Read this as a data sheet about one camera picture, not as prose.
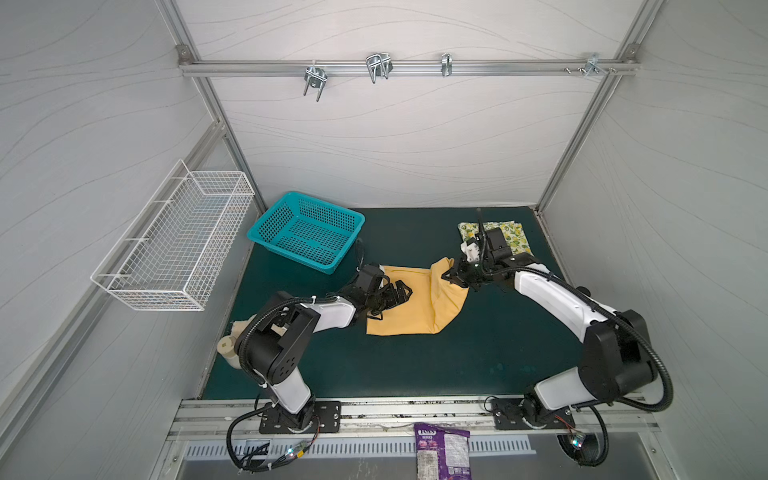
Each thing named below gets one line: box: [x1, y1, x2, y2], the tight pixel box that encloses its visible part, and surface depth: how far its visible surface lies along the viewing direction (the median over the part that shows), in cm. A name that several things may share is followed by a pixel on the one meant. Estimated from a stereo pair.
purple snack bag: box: [414, 422, 471, 480], surface depth 69 cm
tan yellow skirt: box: [366, 257, 470, 335], surface depth 90 cm
